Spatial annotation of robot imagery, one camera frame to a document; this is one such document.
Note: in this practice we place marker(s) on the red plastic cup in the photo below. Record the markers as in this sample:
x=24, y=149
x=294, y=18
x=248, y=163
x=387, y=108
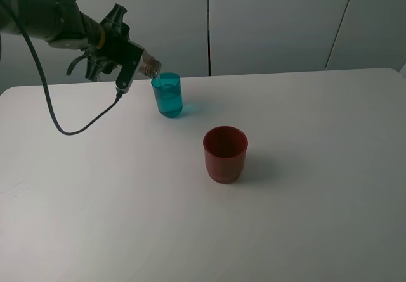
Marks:
x=225, y=153

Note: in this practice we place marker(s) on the clear smoky plastic bottle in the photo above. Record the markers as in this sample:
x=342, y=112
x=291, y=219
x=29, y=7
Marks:
x=149, y=66

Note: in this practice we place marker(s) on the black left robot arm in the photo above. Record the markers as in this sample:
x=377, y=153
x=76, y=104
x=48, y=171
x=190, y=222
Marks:
x=62, y=25

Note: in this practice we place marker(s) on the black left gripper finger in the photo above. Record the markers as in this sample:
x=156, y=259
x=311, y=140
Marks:
x=114, y=18
x=96, y=65

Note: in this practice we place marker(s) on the teal translucent plastic cup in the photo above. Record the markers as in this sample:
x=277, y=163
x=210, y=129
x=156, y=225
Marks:
x=167, y=92

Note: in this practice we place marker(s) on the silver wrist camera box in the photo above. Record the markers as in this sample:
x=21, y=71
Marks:
x=129, y=58

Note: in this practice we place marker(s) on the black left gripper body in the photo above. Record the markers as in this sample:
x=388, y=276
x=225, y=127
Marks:
x=107, y=40

